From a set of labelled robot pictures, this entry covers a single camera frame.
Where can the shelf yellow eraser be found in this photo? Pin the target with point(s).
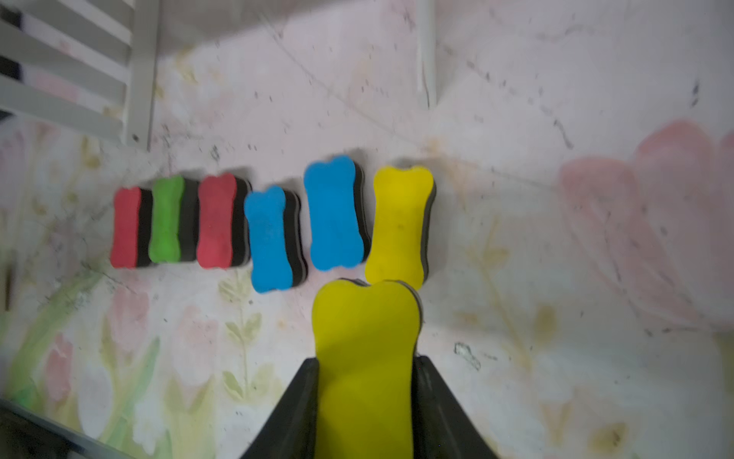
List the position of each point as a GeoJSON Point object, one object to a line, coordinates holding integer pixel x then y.
{"type": "Point", "coordinates": [365, 341]}
{"type": "Point", "coordinates": [404, 199]}

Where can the white wooden slatted shelf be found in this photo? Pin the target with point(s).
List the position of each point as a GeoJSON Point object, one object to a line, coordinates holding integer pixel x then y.
{"type": "Point", "coordinates": [123, 32]}

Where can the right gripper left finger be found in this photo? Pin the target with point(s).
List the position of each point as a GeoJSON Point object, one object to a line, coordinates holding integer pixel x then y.
{"type": "Point", "coordinates": [290, 430]}

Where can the shelf blue eraser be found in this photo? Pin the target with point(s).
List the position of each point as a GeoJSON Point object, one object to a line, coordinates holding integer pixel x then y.
{"type": "Point", "coordinates": [278, 262]}

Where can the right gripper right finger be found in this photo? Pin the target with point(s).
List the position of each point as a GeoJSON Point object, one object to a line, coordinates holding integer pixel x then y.
{"type": "Point", "coordinates": [441, 428]}

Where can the shelf red eraser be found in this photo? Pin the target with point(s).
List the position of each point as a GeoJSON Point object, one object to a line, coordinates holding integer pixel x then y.
{"type": "Point", "coordinates": [132, 228]}
{"type": "Point", "coordinates": [223, 241]}

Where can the shelf green eraser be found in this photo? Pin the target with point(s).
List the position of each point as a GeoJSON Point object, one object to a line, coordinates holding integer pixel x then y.
{"type": "Point", "coordinates": [175, 220]}

